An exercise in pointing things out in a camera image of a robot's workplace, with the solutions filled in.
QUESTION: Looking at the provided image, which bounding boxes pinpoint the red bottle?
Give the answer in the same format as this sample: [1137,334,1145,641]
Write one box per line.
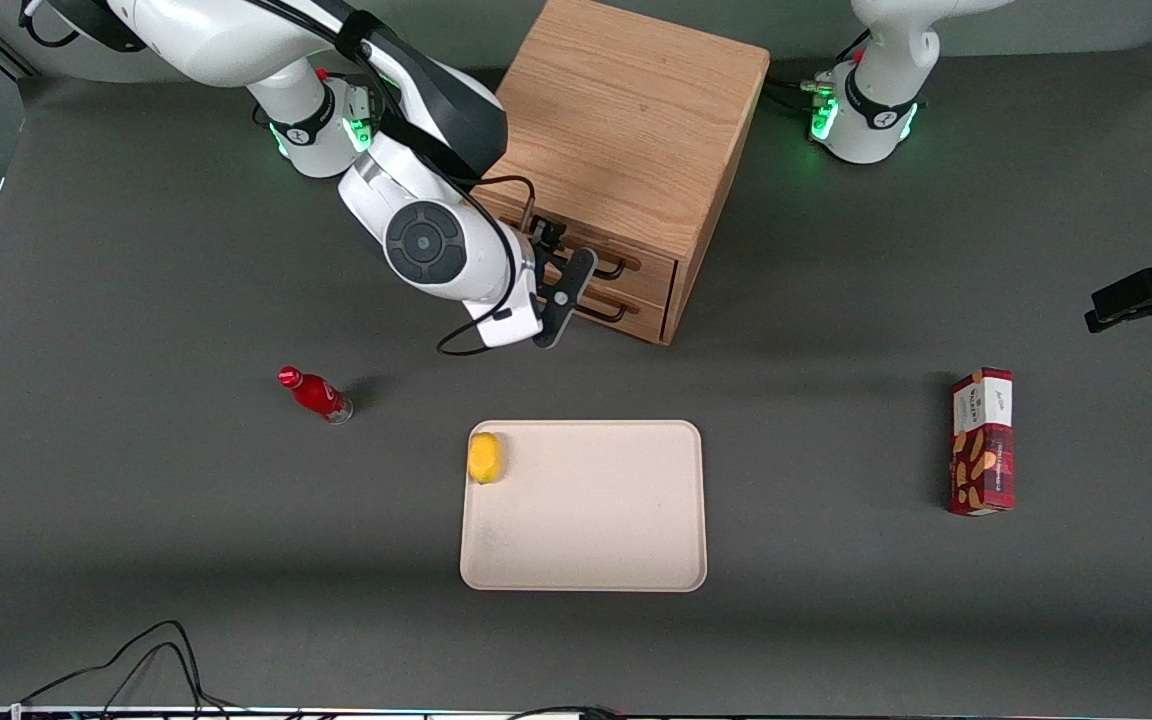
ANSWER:
[278,366,354,425]

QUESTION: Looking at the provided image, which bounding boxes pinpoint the yellow lemon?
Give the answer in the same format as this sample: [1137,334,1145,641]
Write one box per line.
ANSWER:
[467,432,504,486]

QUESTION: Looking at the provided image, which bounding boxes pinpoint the red plaid cookie box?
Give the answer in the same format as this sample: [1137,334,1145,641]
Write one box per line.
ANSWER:
[946,367,1017,517]

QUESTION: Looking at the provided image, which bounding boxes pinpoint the plain wooden drawer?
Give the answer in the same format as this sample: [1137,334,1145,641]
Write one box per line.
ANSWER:
[572,283,673,344]

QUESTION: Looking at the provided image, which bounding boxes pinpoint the black left base cables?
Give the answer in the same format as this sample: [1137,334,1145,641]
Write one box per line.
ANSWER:
[764,76,839,121]

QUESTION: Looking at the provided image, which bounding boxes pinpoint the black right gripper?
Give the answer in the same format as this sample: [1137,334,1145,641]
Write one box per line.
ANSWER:
[530,216,571,269]

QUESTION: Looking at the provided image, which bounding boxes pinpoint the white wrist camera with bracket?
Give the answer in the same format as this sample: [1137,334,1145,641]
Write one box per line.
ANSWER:
[464,249,600,351]

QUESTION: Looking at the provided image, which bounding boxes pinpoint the black floor cable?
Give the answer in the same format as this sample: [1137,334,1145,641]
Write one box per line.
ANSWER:
[20,619,209,715]
[96,641,242,717]

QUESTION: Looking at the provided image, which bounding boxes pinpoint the wooden drawer with notched edge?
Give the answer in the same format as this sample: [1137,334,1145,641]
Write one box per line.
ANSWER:
[496,192,679,307]

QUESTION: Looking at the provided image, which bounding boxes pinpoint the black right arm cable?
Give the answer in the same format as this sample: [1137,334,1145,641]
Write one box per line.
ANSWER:
[256,0,539,358]

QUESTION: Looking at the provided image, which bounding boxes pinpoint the beige plastic tray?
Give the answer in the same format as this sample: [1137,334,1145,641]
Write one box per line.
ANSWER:
[460,420,708,593]

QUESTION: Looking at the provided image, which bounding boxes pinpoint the wooden drawer cabinet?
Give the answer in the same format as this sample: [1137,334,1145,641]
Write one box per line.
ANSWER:
[476,0,772,346]

